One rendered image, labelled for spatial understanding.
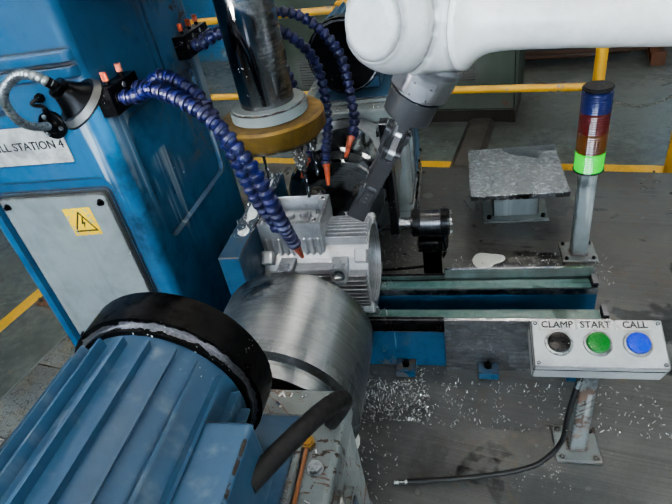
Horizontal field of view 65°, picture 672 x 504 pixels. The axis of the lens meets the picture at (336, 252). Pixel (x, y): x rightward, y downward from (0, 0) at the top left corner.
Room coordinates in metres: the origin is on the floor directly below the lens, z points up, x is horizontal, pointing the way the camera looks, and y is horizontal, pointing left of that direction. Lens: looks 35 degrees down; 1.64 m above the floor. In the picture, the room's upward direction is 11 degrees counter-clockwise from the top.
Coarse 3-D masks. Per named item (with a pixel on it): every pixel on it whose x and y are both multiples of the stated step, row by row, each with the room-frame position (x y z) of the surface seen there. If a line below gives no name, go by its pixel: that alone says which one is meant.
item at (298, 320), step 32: (256, 288) 0.63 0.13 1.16; (288, 288) 0.62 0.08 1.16; (320, 288) 0.62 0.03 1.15; (256, 320) 0.56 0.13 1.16; (288, 320) 0.55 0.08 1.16; (320, 320) 0.56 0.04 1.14; (352, 320) 0.59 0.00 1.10; (288, 352) 0.49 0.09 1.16; (320, 352) 0.50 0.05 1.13; (352, 352) 0.53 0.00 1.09; (288, 384) 0.46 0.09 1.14; (320, 384) 0.47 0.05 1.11; (352, 384) 0.49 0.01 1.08
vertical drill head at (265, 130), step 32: (224, 0) 0.84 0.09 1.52; (256, 0) 0.84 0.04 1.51; (224, 32) 0.85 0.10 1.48; (256, 32) 0.83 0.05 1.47; (256, 64) 0.83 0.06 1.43; (256, 96) 0.83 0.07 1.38; (288, 96) 0.85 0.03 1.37; (256, 128) 0.82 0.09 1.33; (288, 128) 0.79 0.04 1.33; (320, 128) 0.83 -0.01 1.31
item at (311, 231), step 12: (288, 204) 0.93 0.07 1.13; (300, 204) 0.92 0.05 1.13; (312, 204) 0.91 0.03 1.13; (324, 204) 0.87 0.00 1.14; (288, 216) 0.87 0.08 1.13; (300, 216) 0.87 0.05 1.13; (324, 216) 0.85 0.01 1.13; (264, 228) 0.84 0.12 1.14; (300, 228) 0.82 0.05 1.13; (312, 228) 0.81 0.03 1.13; (324, 228) 0.83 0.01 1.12; (264, 240) 0.84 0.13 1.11; (276, 240) 0.83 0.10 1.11; (300, 240) 0.82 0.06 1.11; (312, 240) 0.81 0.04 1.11; (324, 240) 0.82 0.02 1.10; (276, 252) 0.84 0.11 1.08; (288, 252) 0.83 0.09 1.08; (312, 252) 0.81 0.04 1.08; (324, 252) 0.81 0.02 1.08
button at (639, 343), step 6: (630, 336) 0.48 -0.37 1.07; (636, 336) 0.48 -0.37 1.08; (642, 336) 0.48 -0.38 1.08; (630, 342) 0.47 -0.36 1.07; (636, 342) 0.47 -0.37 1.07; (642, 342) 0.47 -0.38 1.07; (648, 342) 0.47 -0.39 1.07; (630, 348) 0.47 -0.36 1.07; (636, 348) 0.46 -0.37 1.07; (642, 348) 0.46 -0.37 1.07; (648, 348) 0.46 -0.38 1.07
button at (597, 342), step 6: (588, 336) 0.49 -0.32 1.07; (594, 336) 0.49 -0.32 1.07; (600, 336) 0.49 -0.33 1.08; (606, 336) 0.49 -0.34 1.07; (588, 342) 0.49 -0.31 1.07; (594, 342) 0.48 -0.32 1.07; (600, 342) 0.48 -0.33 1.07; (606, 342) 0.48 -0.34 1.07; (594, 348) 0.48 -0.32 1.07; (600, 348) 0.48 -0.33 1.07; (606, 348) 0.47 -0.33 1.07
